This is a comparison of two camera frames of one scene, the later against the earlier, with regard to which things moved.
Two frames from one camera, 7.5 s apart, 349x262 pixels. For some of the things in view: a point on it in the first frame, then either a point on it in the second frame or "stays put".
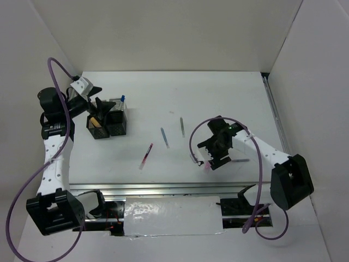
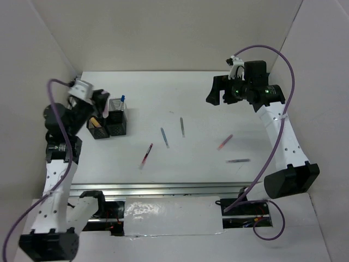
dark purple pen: (240, 160) stays put
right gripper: (216, 161) to (222, 82)
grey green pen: (182, 127) stays put
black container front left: (97, 132) stays put
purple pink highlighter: (207, 165) to (105, 110)
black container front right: (115, 122) stays put
